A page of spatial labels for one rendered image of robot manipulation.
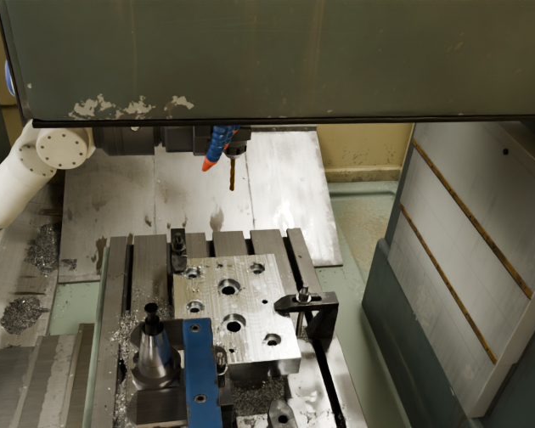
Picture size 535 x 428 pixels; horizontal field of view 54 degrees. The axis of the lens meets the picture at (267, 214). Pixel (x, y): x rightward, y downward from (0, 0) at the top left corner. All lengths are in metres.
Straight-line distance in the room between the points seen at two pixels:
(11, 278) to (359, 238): 1.15
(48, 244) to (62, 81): 1.40
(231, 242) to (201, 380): 0.73
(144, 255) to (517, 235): 0.85
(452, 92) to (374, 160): 1.71
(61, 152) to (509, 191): 0.67
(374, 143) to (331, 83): 1.70
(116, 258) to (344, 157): 1.10
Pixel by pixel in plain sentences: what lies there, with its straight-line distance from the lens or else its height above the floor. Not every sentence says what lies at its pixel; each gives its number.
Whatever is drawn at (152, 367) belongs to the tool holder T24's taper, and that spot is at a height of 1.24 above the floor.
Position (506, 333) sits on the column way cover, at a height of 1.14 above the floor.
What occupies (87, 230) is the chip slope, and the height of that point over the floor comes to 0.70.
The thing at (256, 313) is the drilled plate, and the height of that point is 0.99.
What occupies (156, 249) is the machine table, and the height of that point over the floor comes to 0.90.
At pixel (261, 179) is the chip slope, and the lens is 1.85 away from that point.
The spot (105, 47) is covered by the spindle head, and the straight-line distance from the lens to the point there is 0.41.
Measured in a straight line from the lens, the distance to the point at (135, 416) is 0.68.
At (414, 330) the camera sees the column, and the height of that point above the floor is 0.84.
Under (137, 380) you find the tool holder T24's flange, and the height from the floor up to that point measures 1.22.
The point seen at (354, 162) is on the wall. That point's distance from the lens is 2.15.
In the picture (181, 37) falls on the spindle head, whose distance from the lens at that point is 0.41.
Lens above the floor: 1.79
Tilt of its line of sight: 37 degrees down
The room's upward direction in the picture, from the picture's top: 5 degrees clockwise
